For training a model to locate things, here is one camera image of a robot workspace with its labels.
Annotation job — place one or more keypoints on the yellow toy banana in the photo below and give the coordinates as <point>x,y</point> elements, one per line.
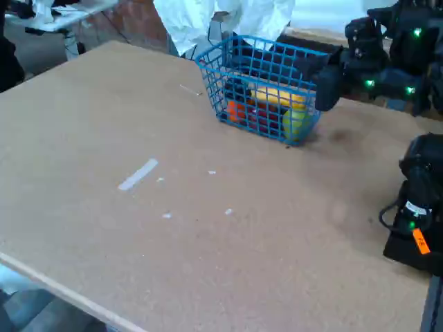
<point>277,96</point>

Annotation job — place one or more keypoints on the round green toy fruit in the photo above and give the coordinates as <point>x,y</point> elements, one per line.
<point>294,124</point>

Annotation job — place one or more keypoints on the wooden bench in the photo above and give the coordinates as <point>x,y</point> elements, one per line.
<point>311,33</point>

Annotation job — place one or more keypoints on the dark red toy fruit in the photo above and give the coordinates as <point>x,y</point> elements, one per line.
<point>263,117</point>

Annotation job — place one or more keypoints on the black toy grapes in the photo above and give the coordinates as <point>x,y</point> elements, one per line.
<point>235,90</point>

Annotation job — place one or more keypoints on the orange toy fruit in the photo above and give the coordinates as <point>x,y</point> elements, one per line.
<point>236,111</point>

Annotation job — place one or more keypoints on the thin white tape sliver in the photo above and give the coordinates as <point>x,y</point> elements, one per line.
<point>190,90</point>

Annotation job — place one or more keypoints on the white crumpled sheet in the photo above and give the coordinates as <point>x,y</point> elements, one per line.
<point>187,20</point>

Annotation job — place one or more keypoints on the orange label tag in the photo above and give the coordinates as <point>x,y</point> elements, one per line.
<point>421,241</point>

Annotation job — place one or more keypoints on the long white tape strip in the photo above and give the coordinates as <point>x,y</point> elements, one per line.
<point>138,174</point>

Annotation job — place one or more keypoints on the white desk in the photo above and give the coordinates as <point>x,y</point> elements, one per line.
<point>69,17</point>

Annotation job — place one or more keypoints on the white cloth on desk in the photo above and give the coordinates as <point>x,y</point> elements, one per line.
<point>43,10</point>

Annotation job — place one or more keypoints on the black bulky object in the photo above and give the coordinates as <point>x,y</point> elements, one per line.
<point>8,65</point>

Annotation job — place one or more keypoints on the dark grey table frame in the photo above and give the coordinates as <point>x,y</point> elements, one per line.
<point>432,304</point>

